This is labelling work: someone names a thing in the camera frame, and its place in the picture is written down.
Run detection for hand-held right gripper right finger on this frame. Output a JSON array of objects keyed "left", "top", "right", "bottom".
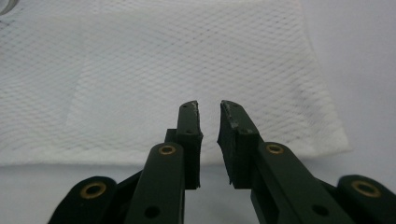
[{"left": 217, "top": 100, "right": 264, "bottom": 190}]

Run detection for white paper towel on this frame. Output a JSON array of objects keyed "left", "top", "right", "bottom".
[{"left": 0, "top": 0, "right": 351, "bottom": 166}]

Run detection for grey curved object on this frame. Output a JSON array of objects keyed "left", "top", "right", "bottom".
[{"left": 0, "top": 0, "right": 20, "bottom": 17}]

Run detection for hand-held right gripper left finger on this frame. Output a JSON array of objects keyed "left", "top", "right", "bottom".
[{"left": 164, "top": 100, "right": 204, "bottom": 190}]

